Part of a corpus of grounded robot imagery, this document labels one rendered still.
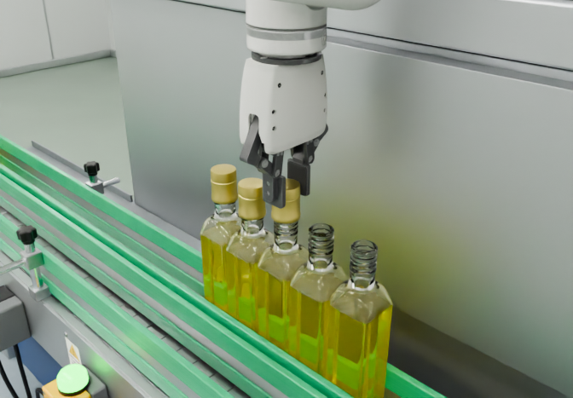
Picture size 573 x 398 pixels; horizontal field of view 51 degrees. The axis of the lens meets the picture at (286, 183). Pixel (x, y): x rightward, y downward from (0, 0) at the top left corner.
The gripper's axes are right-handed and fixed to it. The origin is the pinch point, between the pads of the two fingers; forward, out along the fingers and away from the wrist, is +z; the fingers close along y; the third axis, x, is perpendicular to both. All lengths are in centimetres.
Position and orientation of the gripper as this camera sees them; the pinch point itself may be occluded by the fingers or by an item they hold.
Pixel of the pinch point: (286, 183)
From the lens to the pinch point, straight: 70.0
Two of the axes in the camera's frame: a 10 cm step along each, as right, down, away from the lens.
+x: 7.3, 2.9, -6.2
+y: -6.8, 3.1, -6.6
